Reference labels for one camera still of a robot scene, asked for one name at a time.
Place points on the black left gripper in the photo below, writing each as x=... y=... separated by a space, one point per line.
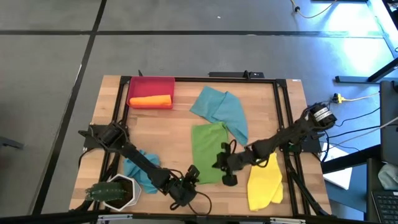
x=183 y=193

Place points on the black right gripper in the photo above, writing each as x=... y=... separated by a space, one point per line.
x=237 y=161

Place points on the green microfiber towel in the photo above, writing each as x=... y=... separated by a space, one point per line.
x=206 y=149

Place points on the orange microfiber towel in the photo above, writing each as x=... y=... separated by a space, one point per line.
x=150 y=100

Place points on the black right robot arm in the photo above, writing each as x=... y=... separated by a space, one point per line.
x=280 y=140

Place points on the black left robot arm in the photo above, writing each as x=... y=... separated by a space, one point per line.
x=140 y=161

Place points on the flat teal microfiber towel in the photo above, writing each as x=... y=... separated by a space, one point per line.
x=224 y=109

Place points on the yellow microfiber towel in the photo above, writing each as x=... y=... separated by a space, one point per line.
x=264 y=186

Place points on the crumpled teal microfiber towel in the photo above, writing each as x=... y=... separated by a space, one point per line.
x=136 y=174

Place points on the pink plastic basket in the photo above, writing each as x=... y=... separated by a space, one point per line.
x=149 y=87

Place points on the black rig beam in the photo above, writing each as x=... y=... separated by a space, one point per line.
x=199 y=218

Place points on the white hexagonal plant pot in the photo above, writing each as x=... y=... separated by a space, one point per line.
x=135 y=193

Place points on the green cactus plant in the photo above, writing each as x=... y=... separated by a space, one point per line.
x=105 y=191

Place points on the white paper sheet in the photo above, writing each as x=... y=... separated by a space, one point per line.
x=340 y=177

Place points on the black desk leg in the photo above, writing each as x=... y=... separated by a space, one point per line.
x=357 y=79

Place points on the grey cloth bundle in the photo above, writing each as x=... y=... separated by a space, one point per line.
x=388 y=175

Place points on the black monitor panel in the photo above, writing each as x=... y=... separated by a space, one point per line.
x=388 y=124

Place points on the black laptop keyboard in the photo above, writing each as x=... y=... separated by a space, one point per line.
x=385 y=205

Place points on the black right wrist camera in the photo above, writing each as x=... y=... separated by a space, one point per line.
x=229 y=180

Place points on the black aluminium table frame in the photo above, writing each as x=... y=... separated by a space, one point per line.
x=217 y=79

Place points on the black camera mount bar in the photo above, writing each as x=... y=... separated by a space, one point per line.
x=230 y=74

